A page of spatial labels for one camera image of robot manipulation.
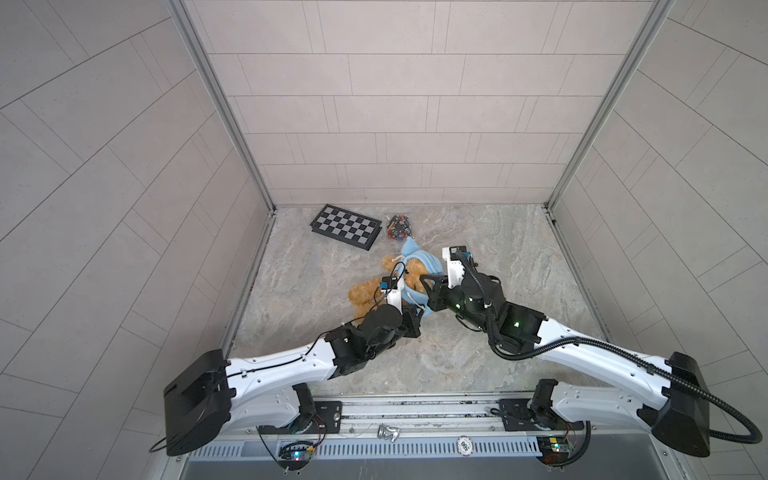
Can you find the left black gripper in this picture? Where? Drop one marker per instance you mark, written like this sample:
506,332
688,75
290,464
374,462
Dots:
410,325

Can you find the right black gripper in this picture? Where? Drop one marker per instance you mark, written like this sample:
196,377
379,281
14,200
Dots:
437,292

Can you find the light blue bear hoodie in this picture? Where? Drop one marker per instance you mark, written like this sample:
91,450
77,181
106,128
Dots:
416,262

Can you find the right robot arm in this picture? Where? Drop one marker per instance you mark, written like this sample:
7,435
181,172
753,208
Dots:
667,396

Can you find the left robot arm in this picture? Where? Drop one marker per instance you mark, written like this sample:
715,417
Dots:
215,394

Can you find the silver metal clip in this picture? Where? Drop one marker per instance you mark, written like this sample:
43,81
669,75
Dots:
388,433

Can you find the bag of colourful pieces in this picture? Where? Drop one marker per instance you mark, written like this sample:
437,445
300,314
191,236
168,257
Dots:
398,228

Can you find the black white chessboard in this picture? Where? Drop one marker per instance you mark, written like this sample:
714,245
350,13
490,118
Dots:
346,226

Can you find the left circuit board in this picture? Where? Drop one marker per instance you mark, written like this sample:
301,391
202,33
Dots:
298,451

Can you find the circuit board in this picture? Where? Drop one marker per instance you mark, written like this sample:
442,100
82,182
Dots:
298,451
554,449

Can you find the right circuit board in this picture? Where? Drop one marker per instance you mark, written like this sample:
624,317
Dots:
554,449

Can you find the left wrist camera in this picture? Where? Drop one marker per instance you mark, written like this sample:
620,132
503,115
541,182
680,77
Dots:
392,287

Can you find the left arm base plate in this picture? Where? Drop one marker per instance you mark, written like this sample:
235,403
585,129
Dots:
327,420

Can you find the aluminium mounting rail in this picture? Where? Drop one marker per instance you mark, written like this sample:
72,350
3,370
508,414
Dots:
414,414

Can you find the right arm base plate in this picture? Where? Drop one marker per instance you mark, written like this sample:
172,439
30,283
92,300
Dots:
517,416

